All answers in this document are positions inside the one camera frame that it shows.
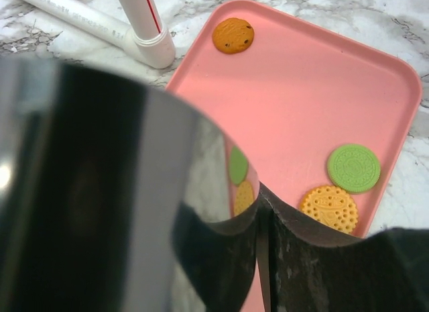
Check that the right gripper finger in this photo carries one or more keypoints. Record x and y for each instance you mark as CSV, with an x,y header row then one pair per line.
x,y
307,266

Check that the yellow round biscuit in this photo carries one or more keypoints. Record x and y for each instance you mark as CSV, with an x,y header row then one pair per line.
x,y
331,206

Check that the green round pastry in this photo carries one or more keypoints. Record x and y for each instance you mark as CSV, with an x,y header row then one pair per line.
x,y
354,168

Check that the pink serving tray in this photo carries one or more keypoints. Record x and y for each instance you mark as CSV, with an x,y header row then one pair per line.
x,y
294,96

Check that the orange cookie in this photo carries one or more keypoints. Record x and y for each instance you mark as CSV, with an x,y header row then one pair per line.
x,y
233,35

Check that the white pvc frame right pole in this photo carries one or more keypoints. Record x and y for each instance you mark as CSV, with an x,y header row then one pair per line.
x,y
145,37

